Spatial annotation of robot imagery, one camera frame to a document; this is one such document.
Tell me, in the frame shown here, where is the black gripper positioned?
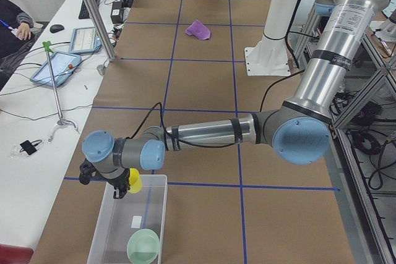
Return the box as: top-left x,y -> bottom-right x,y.
105,169 -> 130,199

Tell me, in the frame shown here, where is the yellow plastic cup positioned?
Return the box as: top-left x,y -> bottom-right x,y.
129,168 -> 143,194

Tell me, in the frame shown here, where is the light green bowl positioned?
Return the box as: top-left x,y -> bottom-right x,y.
126,229 -> 160,263

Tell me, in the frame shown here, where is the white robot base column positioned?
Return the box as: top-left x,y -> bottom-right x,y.
244,0 -> 298,76

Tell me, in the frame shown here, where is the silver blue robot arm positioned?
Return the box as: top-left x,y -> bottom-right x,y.
79,0 -> 390,199

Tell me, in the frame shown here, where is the clear plastic box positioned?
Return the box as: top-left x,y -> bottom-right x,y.
87,174 -> 168,263

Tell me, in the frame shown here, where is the black power adapter box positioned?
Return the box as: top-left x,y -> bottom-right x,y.
110,1 -> 124,24

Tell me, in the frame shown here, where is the purple cloth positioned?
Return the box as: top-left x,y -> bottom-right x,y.
185,20 -> 211,40

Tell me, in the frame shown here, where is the black keyboard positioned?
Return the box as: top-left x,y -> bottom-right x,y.
78,0 -> 102,20

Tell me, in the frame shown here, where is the far blue teach pendant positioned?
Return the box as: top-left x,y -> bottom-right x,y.
69,27 -> 101,54

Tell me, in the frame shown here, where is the blue teach pendant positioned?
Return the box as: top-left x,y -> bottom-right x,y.
30,51 -> 82,87
69,27 -> 101,54

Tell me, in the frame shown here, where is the near blue teach pendant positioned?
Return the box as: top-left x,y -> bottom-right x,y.
30,51 -> 82,87

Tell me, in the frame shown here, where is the black computer mouse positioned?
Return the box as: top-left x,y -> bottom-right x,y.
49,24 -> 64,33

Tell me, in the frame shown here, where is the green tipped reacher grabber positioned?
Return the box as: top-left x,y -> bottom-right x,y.
43,41 -> 79,143

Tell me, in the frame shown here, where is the seated person in black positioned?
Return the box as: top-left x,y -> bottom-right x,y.
1,0 -> 37,89

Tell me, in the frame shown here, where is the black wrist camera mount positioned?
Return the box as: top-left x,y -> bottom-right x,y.
79,159 -> 101,185

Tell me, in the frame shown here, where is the small black device with strap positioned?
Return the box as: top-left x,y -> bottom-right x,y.
19,139 -> 43,156

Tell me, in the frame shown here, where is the aluminium frame post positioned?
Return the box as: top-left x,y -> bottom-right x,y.
83,0 -> 116,62

